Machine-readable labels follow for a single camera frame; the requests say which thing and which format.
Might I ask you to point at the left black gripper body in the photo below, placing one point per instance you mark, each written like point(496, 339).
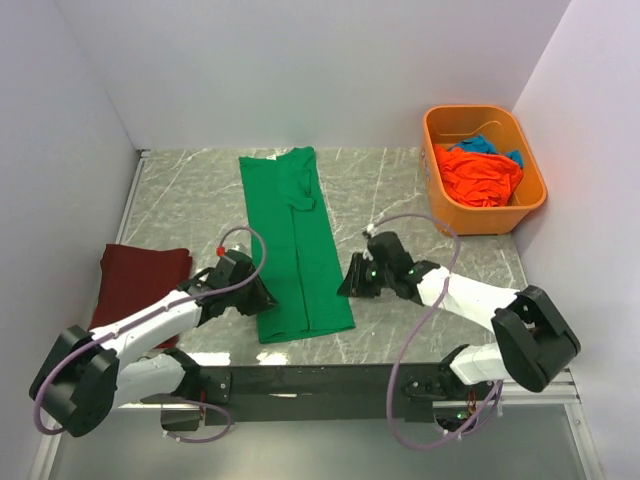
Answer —
point(238, 298)

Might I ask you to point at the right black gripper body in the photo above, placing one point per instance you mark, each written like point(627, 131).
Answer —
point(382, 278)

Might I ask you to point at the green t shirt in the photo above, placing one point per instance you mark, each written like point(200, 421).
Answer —
point(285, 205)

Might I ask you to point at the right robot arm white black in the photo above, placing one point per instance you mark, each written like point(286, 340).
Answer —
point(533, 342)

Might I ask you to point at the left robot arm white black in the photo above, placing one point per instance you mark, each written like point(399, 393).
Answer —
point(87, 374)

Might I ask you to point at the folded dark red t shirt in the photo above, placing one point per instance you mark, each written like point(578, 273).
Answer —
point(133, 279)

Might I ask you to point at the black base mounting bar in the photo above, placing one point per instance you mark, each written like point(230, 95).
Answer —
point(334, 392)

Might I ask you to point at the orange t shirt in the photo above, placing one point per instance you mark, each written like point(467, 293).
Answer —
point(478, 180)

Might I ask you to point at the blue t shirt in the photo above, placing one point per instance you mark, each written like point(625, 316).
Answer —
point(480, 144)

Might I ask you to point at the orange plastic basket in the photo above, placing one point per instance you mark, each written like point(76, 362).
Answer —
point(446, 125)

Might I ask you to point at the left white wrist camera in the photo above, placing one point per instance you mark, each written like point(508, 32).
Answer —
point(227, 248)

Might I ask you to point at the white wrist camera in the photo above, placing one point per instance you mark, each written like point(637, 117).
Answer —
point(370, 231)
point(227, 248)

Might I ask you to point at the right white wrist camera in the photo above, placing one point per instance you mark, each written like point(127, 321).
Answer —
point(370, 231)

